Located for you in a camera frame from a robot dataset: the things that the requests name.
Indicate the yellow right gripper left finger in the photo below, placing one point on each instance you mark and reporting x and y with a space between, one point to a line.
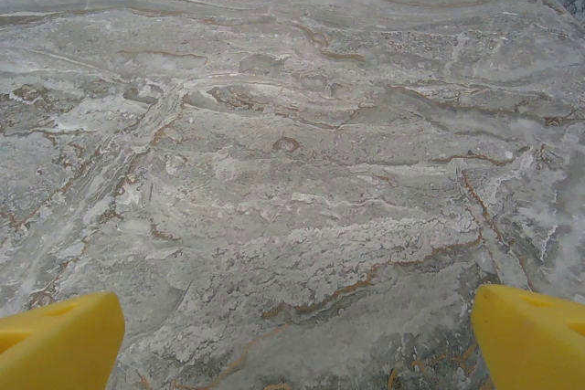
59 344

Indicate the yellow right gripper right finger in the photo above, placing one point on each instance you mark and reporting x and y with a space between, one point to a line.
530 344

